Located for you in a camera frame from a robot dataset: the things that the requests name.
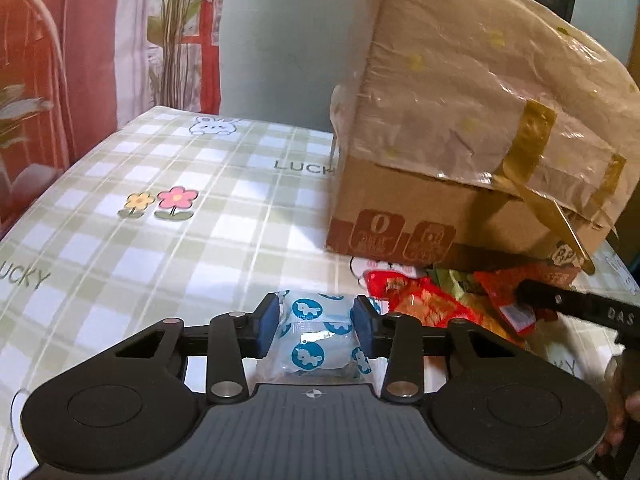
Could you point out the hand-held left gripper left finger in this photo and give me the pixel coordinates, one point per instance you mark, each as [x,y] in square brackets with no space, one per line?
[270,320]

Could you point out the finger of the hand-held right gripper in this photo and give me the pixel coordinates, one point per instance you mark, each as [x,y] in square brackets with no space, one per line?
[555,300]

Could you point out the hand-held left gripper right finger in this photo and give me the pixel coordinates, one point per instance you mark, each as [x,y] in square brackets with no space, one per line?
[362,327]

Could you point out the white blue-print packet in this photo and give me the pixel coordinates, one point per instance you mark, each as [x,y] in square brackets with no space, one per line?
[315,330]

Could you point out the red white-label snack packet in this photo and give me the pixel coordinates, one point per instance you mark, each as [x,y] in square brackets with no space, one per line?
[505,280]

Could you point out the person's right hand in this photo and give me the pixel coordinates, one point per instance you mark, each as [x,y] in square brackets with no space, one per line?
[617,410]

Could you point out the red orange snack packet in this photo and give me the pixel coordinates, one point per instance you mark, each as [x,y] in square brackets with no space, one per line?
[420,300]

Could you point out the green snack packet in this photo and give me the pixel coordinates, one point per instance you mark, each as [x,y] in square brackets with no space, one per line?
[460,282]

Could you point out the checked tablecloth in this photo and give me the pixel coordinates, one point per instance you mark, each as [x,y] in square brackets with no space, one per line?
[150,270]

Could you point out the taped cardboard box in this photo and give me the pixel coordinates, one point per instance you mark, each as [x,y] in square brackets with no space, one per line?
[450,110]

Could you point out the printed backdrop cloth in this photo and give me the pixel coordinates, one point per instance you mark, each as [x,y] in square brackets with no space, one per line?
[75,60]

